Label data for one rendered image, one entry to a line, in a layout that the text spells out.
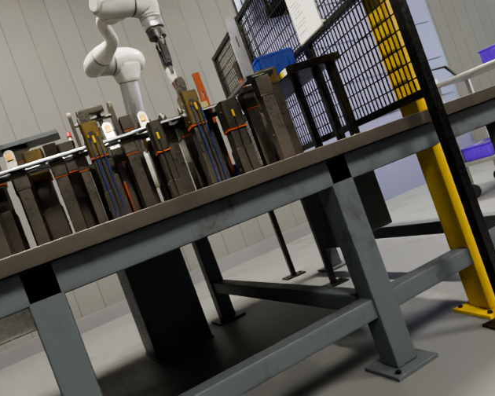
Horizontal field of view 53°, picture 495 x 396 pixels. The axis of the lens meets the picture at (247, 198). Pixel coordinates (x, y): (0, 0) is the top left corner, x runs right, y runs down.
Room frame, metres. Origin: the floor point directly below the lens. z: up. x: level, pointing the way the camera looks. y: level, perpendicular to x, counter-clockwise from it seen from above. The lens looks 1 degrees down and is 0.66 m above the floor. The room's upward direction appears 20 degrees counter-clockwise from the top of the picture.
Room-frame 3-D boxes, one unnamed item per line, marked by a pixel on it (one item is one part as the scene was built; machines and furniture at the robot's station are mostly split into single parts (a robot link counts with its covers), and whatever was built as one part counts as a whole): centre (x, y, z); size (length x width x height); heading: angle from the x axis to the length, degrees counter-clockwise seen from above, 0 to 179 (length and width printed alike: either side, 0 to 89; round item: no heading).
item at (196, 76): (2.15, 0.03, 0.95); 0.03 x 0.01 x 0.50; 106
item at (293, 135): (1.92, -0.22, 0.88); 0.08 x 0.08 x 0.36; 16
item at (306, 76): (2.28, -0.28, 1.02); 0.90 x 0.22 x 0.03; 16
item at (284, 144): (1.65, -0.17, 0.84); 0.05 x 0.05 x 0.29; 16
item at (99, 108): (2.06, 0.49, 0.95); 0.18 x 0.13 x 0.49; 106
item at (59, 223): (1.96, 0.73, 0.89); 0.12 x 0.08 x 0.38; 16
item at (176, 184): (1.74, 0.22, 0.84); 0.10 x 0.05 x 0.29; 16
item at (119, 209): (1.67, 0.42, 0.87); 0.12 x 0.07 x 0.35; 16
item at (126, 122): (2.11, 0.37, 0.91); 0.07 x 0.05 x 0.42; 16
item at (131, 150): (1.89, 0.36, 0.84); 0.12 x 0.05 x 0.29; 16
